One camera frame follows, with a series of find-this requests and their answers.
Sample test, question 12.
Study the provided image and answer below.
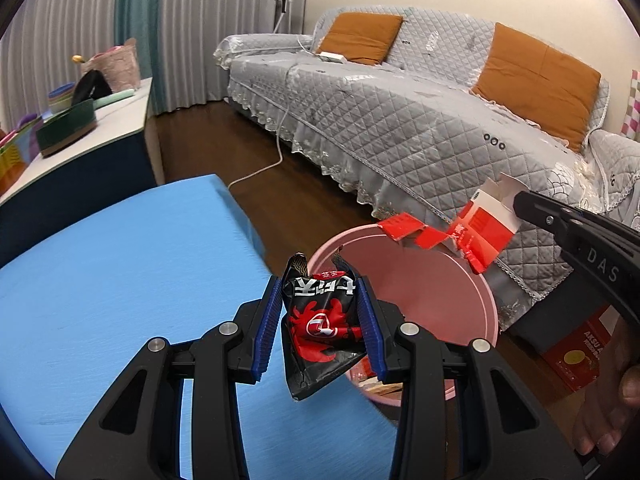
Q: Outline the colourful rectangular box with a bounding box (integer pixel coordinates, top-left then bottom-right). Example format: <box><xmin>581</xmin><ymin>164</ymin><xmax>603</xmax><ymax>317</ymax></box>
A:
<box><xmin>0</xmin><ymin>127</ymin><xmax>43</xmax><ymax>193</ymax></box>

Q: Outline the grey quilted sofa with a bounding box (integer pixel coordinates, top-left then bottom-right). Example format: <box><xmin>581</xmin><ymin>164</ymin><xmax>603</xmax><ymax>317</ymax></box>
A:
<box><xmin>214</xmin><ymin>6</ymin><xmax>640</xmax><ymax>331</ymax></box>

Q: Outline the white top coffee table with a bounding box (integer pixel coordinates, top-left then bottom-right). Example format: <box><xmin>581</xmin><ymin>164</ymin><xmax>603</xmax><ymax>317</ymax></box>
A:
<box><xmin>0</xmin><ymin>77</ymin><xmax>166</xmax><ymax>266</ymax></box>

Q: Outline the grey curtain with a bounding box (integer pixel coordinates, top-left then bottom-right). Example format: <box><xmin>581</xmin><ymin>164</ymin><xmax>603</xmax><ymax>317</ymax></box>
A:
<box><xmin>160</xmin><ymin>0</ymin><xmax>311</xmax><ymax>111</ymax></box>
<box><xmin>0</xmin><ymin>0</ymin><xmax>126</xmax><ymax>131</ymax></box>

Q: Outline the person's right hand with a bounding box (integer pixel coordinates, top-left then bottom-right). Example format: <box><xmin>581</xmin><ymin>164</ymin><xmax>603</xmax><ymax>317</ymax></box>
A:
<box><xmin>572</xmin><ymin>317</ymin><xmax>640</xmax><ymax>458</ymax></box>

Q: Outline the pink plastic bin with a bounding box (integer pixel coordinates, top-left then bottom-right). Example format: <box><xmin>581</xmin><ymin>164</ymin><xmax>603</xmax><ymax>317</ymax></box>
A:
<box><xmin>305</xmin><ymin>225</ymin><xmax>500</xmax><ymax>408</ymax></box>

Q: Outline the red cardboard box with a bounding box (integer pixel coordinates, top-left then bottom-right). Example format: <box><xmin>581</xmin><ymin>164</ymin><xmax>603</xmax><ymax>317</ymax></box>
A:
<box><xmin>542</xmin><ymin>305</ymin><xmax>621</xmax><ymax>393</ymax></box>

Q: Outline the pink lace basket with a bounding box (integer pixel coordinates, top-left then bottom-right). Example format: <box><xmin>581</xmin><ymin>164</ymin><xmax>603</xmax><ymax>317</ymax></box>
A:
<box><xmin>80</xmin><ymin>37</ymin><xmax>141</xmax><ymax>93</ymax></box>

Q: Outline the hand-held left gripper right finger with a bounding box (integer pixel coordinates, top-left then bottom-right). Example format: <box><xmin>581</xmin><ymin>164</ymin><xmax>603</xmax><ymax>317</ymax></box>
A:
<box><xmin>356</xmin><ymin>276</ymin><xmax>586</xmax><ymax>480</ymax></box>

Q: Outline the black red snack packet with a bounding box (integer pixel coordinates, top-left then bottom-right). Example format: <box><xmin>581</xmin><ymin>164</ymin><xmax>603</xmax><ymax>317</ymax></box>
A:
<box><xmin>280</xmin><ymin>252</ymin><xmax>371</xmax><ymax>402</ymax></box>

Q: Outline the red white carton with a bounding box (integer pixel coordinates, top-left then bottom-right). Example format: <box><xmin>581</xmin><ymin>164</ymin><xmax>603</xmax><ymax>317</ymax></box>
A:
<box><xmin>377</xmin><ymin>172</ymin><xmax>528</xmax><ymax>276</ymax></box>

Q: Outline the pink checkered pillow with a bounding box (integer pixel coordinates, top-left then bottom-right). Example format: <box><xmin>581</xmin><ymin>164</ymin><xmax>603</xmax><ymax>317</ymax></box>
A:
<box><xmin>622</xmin><ymin>70</ymin><xmax>640</xmax><ymax>143</ymax></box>

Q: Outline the mint green tray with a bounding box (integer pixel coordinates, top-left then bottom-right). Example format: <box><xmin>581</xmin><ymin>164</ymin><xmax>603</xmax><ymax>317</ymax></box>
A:
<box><xmin>92</xmin><ymin>89</ymin><xmax>137</xmax><ymax>109</ymax></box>

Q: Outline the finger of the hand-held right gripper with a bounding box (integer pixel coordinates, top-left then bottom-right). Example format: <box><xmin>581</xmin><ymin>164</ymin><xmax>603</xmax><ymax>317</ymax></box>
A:
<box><xmin>512</xmin><ymin>194</ymin><xmax>582</xmax><ymax>262</ymax></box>
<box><xmin>520</xmin><ymin>189</ymin><xmax>601</xmax><ymax>222</ymax></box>

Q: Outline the orange cushion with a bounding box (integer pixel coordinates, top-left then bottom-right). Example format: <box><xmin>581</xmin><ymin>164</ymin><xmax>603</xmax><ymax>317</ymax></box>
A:
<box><xmin>315</xmin><ymin>11</ymin><xmax>404</xmax><ymax>66</ymax></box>
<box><xmin>470</xmin><ymin>22</ymin><xmax>602</xmax><ymax>155</ymax></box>

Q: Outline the black hat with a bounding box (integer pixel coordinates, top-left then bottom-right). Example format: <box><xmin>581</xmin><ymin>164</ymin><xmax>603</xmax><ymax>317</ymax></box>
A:
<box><xmin>71</xmin><ymin>69</ymin><xmax>113</xmax><ymax>106</ymax></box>

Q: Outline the stack of coloured bowls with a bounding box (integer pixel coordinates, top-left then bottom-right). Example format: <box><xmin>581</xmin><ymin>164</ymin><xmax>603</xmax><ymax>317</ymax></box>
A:
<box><xmin>48</xmin><ymin>84</ymin><xmax>76</xmax><ymax>116</ymax></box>

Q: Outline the dark green round tin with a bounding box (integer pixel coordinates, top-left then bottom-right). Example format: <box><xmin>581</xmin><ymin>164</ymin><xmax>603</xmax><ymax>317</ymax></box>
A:
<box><xmin>35</xmin><ymin>99</ymin><xmax>98</xmax><ymax>158</ymax></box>

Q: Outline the blue patterned tablecloth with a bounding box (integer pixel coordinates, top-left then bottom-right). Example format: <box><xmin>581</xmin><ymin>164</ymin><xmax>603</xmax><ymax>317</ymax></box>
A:
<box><xmin>0</xmin><ymin>174</ymin><xmax>401</xmax><ymax>480</ymax></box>

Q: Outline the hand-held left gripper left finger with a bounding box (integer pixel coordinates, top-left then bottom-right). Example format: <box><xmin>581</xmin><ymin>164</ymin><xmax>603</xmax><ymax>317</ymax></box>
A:
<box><xmin>55</xmin><ymin>275</ymin><xmax>282</xmax><ymax>480</ymax></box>

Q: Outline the teal curtain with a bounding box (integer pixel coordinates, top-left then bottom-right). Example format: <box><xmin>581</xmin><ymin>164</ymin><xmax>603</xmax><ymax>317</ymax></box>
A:
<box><xmin>117</xmin><ymin>0</ymin><xmax>176</xmax><ymax>116</ymax></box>

